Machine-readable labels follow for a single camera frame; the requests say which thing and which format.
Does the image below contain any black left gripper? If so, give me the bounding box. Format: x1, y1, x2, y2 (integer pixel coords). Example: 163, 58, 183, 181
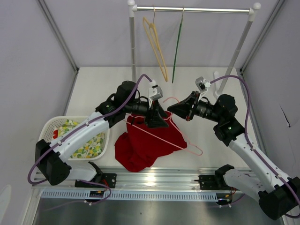
124, 97, 169, 128

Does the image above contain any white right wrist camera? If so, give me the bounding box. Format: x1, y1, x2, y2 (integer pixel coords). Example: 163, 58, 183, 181
195, 76, 211, 98

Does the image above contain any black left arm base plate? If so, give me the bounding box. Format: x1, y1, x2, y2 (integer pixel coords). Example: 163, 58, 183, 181
75, 173, 117, 188

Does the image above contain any pink wire hanger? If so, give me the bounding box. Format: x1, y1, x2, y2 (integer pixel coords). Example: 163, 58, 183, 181
126, 96, 203, 157

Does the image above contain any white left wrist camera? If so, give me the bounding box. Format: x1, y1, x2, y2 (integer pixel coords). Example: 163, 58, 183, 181
148, 80, 163, 105

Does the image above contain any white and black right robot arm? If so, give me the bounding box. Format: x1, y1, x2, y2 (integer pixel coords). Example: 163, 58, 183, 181
168, 91, 300, 220

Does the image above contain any lemon print cloth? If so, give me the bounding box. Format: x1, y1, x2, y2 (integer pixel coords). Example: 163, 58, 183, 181
52, 119, 106, 159

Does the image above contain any yellow hanger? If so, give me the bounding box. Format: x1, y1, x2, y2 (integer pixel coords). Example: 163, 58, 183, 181
142, 6, 169, 82

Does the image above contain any green hanger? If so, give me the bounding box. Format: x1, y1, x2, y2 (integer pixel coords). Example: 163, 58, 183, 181
172, 7, 184, 83

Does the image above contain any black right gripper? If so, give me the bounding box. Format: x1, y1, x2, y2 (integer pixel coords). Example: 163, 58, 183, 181
168, 91, 223, 123

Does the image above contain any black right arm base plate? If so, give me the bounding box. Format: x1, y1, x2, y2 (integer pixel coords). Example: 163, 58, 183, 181
194, 174, 223, 190

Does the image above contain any white slotted cable duct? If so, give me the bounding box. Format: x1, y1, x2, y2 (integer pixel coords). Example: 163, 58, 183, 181
41, 189, 218, 202

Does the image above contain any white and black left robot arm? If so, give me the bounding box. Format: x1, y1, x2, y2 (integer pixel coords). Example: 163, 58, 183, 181
35, 81, 168, 188

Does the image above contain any red skirt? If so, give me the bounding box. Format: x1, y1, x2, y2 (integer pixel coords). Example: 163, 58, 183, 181
114, 112, 187, 173

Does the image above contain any white plastic laundry basket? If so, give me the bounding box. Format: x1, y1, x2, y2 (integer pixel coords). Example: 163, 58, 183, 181
39, 116, 110, 161

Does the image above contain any aluminium mounting rail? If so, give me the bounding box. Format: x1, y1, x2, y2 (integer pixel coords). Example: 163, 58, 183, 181
30, 166, 217, 191

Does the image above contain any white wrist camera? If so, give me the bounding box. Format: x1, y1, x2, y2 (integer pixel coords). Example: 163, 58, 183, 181
195, 76, 211, 98
148, 80, 163, 105

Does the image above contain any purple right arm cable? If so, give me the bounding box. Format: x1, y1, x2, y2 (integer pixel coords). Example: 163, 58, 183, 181
210, 75, 300, 218

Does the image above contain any white metal clothes rack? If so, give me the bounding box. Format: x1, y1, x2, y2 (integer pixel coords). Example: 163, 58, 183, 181
127, 0, 261, 80

